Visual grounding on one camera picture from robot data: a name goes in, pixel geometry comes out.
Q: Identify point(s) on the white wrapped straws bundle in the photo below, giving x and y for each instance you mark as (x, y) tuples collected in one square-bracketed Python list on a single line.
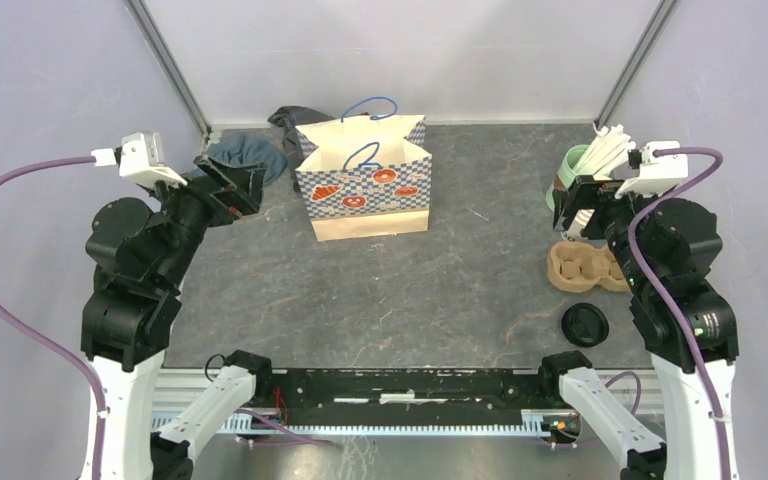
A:
[(608, 150)]

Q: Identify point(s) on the aluminium cable rail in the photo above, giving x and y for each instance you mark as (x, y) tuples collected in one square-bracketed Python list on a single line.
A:
[(527, 425)]

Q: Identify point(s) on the brown cardboard cup carrier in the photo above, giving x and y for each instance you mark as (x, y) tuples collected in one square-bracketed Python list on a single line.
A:
[(577, 267)]

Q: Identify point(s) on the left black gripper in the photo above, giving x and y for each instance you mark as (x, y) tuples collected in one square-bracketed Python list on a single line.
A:
[(241, 188)]

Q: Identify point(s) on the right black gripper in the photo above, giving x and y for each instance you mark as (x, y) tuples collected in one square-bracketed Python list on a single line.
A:
[(585, 191)]

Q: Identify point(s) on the printed paper takeout bag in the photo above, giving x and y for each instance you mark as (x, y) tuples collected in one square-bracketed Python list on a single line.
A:
[(365, 175)]

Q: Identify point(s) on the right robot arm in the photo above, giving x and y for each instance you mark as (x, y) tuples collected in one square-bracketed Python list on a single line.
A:
[(665, 246)]

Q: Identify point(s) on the corner metal post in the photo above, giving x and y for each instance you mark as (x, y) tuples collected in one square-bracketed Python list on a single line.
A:
[(163, 54), (652, 31)]

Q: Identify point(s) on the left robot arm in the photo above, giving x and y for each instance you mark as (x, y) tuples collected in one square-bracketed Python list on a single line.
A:
[(142, 256)]

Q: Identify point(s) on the black plastic lid on table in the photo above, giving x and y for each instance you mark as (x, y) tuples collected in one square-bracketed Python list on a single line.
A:
[(584, 325)]

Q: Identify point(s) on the dark grey cloth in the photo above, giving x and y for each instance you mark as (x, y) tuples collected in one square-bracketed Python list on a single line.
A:
[(288, 118)]

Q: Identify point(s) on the stack of paper cups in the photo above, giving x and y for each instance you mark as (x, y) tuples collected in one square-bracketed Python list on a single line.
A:
[(575, 232)]

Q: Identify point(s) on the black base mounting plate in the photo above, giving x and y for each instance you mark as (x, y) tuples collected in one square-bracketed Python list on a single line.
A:
[(404, 397)]

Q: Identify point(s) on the right corner metal post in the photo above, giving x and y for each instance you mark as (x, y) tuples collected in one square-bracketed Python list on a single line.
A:
[(652, 31)]

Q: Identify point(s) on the left corner metal post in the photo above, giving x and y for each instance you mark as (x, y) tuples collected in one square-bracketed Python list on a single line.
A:
[(163, 54)]

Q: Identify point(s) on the green straw holder cup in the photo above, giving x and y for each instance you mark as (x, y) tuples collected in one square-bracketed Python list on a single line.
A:
[(566, 172)]

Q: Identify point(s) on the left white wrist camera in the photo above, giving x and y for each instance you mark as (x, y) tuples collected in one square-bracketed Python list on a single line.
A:
[(140, 160)]

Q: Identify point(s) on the teal crumpled cloth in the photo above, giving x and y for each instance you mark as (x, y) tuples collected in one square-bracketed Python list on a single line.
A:
[(244, 150)]

